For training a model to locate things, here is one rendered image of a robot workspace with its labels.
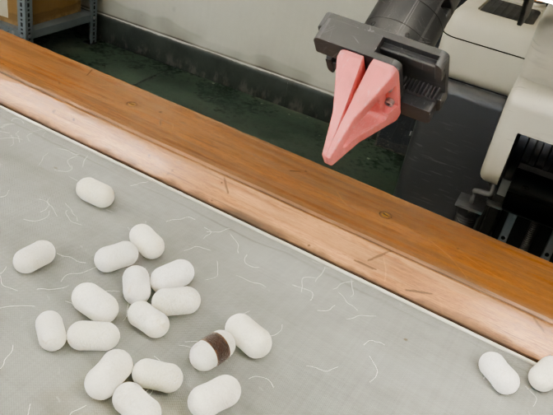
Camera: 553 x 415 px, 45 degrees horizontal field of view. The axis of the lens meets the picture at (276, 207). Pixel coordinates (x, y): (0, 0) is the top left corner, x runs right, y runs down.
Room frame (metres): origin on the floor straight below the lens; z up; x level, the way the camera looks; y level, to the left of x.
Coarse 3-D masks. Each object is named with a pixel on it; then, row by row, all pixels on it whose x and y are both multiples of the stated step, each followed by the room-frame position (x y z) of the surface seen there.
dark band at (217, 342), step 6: (210, 336) 0.33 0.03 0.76; (216, 336) 0.33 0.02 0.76; (222, 336) 0.33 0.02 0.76; (210, 342) 0.32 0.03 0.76; (216, 342) 0.32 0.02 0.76; (222, 342) 0.33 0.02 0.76; (216, 348) 0.32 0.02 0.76; (222, 348) 0.32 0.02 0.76; (228, 348) 0.32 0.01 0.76; (216, 354) 0.32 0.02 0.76; (222, 354) 0.32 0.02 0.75; (228, 354) 0.32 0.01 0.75; (222, 360) 0.32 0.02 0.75
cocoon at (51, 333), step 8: (48, 312) 0.32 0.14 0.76; (56, 312) 0.33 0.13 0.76; (40, 320) 0.32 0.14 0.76; (48, 320) 0.32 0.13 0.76; (56, 320) 0.32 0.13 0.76; (40, 328) 0.31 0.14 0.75; (48, 328) 0.31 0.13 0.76; (56, 328) 0.31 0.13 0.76; (64, 328) 0.32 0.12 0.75; (40, 336) 0.30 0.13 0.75; (48, 336) 0.30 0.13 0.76; (56, 336) 0.31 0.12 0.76; (64, 336) 0.31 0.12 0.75; (40, 344) 0.30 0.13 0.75; (48, 344) 0.30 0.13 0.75; (56, 344) 0.30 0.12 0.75
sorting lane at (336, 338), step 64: (0, 128) 0.58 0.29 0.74; (0, 192) 0.47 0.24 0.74; (64, 192) 0.49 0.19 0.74; (128, 192) 0.51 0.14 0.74; (0, 256) 0.39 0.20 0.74; (64, 256) 0.40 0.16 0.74; (192, 256) 0.44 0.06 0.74; (256, 256) 0.45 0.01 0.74; (0, 320) 0.32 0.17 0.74; (64, 320) 0.34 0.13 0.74; (192, 320) 0.36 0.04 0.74; (256, 320) 0.38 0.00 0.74; (320, 320) 0.39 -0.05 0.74; (384, 320) 0.40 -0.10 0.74; (448, 320) 0.42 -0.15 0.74; (0, 384) 0.27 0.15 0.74; (64, 384) 0.28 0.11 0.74; (192, 384) 0.30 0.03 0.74; (256, 384) 0.31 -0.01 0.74; (320, 384) 0.33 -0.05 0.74; (384, 384) 0.34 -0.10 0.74; (448, 384) 0.35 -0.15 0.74
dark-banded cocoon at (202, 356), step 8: (224, 336) 0.33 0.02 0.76; (232, 336) 0.34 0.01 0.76; (200, 344) 0.32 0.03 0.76; (208, 344) 0.32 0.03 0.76; (232, 344) 0.33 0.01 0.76; (192, 352) 0.32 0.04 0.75; (200, 352) 0.31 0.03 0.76; (208, 352) 0.31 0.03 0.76; (232, 352) 0.33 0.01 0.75; (192, 360) 0.31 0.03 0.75; (200, 360) 0.31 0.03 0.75; (208, 360) 0.31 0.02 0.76; (216, 360) 0.32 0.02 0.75; (200, 368) 0.31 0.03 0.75; (208, 368) 0.31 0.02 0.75
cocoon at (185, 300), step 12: (168, 288) 0.37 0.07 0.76; (180, 288) 0.37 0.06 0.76; (192, 288) 0.37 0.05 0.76; (156, 300) 0.36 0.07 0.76; (168, 300) 0.36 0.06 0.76; (180, 300) 0.36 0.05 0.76; (192, 300) 0.36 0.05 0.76; (168, 312) 0.36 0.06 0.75; (180, 312) 0.36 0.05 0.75; (192, 312) 0.36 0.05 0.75
